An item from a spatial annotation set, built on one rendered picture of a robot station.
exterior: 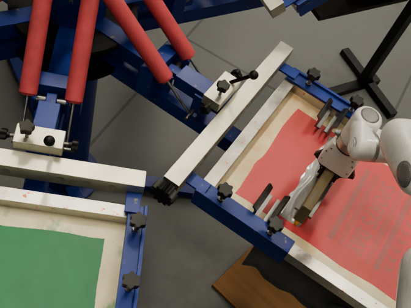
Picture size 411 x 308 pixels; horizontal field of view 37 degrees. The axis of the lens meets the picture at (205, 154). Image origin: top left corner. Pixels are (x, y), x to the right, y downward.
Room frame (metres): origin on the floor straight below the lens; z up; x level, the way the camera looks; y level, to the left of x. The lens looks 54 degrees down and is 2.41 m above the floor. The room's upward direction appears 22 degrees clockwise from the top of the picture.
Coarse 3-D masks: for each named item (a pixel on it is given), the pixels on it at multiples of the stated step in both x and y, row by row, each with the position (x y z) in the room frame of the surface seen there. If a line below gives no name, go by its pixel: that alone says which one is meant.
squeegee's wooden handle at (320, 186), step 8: (320, 176) 1.07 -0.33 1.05; (328, 176) 1.07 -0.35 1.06; (320, 184) 1.04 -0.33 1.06; (312, 192) 1.00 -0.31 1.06; (320, 192) 1.01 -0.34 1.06; (312, 200) 0.97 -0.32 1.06; (304, 208) 0.94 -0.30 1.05; (312, 208) 0.95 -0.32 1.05; (296, 216) 0.94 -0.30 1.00; (304, 216) 0.94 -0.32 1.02
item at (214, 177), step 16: (272, 96) 1.34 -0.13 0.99; (304, 96) 1.41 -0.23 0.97; (272, 112) 1.28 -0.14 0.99; (336, 112) 1.38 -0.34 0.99; (256, 128) 1.19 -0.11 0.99; (240, 144) 1.11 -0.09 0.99; (224, 160) 1.04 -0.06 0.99; (208, 176) 0.96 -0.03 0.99; (288, 256) 0.83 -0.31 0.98; (304, 256) 0.84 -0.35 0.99; (304, 272) 0.81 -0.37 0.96; (320, 272) 0.81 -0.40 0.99; (336, 288) 0.79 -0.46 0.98; (352, 288) 0.80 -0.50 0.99; (352, 304) 0.77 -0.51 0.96; (368, 304) 0.78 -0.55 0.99
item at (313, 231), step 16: (272, 160) 1.13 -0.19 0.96; (256, 176) 1.05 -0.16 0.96; (272, 176) 1.07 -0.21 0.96; (288, 176) 1.09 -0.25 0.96; (240, 192) 0.98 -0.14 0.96; (256, 192) 1.00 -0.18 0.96; (272, 192) 1.02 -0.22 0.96; (288, 192) 1.04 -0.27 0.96; (320, 208) 1.03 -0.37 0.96; (336, 208) 1.05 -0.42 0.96; (288, 224) 0.94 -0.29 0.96; (304, 224) 0.96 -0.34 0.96; (320, 224) 0.98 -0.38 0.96; (320, 240) 0.93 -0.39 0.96; (336, 256) 0.90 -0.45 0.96; (352, 256) 0.92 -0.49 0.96; (400, 256) 0.98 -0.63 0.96; (352, 272) 0.87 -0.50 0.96; (368, 272) 0.89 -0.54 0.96; (384, 288) 0.86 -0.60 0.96
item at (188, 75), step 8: (184, 72) 1.25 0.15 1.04; (192, 72) 1.26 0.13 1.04; (176, 80) 1.22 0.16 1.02; (184, 80) 1.22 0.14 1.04; (192, 80) 1.23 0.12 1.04; (200, 80) 1.24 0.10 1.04; (208, 80) 1.25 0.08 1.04; (184, 88) 1.21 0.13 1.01; (192, 88) 1.21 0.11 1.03; (200, 88) 1.21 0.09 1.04; (208, 88) 1.22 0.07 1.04; (192, 96) 1.20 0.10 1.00; (224, 104) 1.19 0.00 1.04; (216, 112) 1.18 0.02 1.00
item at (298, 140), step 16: (304, 112) 1.36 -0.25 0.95; (288, 128) 1.27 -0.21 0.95; (304, 128) 1.29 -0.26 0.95; (320, 128) 1.32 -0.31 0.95; (272, 144) 1.19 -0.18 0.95; (288, 144) 1.21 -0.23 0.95; (304, 144) 1.23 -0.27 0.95; (320, 144) 1.26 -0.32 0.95; (288, 160) 1.15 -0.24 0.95; (304, 160) 1.17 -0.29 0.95; (384, 176) 1.24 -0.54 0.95; (336, 192) 1.11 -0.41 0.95
